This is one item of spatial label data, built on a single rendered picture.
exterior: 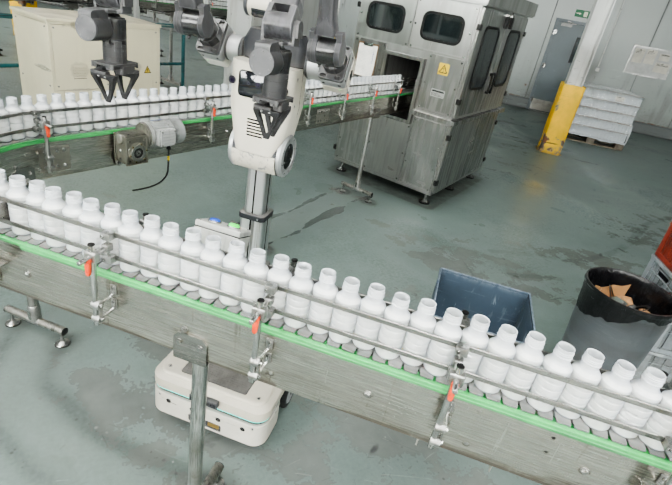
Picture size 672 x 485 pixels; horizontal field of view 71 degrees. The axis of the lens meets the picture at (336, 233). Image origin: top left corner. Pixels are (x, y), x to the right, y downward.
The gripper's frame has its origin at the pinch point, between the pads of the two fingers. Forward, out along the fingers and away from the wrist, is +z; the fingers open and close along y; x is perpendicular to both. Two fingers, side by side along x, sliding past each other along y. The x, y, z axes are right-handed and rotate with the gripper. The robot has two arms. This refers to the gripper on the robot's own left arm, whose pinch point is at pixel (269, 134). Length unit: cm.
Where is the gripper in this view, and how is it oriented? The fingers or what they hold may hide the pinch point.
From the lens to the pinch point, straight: 118.5
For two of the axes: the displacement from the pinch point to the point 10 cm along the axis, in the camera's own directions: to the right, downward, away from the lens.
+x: -9.4, -2.8, 1.9
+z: -1.8, 8.9, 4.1
